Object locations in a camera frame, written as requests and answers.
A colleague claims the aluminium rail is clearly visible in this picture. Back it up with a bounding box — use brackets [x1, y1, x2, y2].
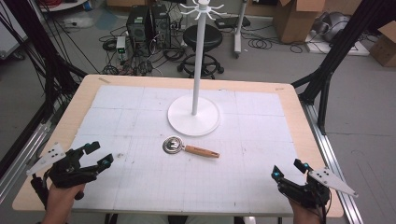
[0, 120, 53, 204]
[300, 101, 364, 224]

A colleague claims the person's right hand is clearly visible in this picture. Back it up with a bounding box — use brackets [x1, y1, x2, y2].
[288, 199, 323, 224]

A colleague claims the white stand leg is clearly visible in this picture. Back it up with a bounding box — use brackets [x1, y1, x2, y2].
[233, 0, 249, 60]

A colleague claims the small white device green light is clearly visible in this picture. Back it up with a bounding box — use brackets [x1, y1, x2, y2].
[115, 35, 128, 61]

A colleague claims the white grid mat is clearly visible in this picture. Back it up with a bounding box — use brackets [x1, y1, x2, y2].
[70, 84, 308, 217]

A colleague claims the black metal frame stand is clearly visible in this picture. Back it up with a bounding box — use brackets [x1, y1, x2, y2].
[290, 0, 396, 136]
[0, 0, 89, 178]

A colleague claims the grey rounded machine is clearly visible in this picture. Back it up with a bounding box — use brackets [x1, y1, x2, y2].
[312, 11, 352, 43]

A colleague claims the person's left hand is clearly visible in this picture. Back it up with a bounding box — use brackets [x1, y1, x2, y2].
[41, 183, 87, 224]

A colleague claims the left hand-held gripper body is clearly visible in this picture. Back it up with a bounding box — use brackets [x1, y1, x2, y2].
[26, 142, 101, 208]

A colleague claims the black round stool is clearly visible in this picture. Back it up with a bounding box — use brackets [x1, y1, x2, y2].
[177, 23, 226, 80]

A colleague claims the small cardboard box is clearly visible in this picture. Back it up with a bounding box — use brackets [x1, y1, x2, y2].
[369, 21, 396, 68]

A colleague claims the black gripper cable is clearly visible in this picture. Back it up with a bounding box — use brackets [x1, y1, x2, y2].
[318, 190, 332, 224]

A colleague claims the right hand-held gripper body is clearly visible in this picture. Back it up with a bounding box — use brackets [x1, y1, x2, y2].
[276, 168, 359, 209]

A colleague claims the white flat board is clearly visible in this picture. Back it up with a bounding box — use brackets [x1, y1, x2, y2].
[304, 32, 371, 57]

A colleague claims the metal strainer with wooden handle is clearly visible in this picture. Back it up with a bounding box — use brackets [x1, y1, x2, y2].
[162, 135, 221, 160]

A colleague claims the large open cardboard box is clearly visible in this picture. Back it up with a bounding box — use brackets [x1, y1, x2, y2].
[273, 0, 329, 44]

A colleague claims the coiled black cable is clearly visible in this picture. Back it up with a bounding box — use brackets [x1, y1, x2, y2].
[247, 36, 273, 50]

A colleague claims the white hook stand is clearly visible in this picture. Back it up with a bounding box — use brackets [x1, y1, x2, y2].
[166, 0, 226, 137]

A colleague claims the black flat case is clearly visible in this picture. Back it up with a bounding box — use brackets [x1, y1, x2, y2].
[214, 15, 252, 30]

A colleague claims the black computer tower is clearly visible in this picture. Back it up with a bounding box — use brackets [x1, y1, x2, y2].
[125, 5, 151, 58]
[150, 3, 173, 49]

